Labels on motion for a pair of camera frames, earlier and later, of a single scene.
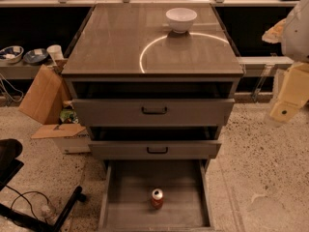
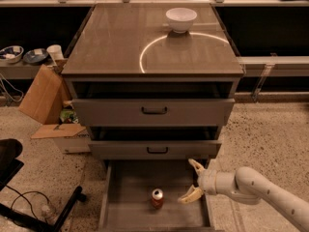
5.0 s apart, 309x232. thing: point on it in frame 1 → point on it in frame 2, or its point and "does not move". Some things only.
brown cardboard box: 45,96 does not move
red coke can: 157,199 does not move
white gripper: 296,38 → 206,181
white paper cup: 56,52 does not move
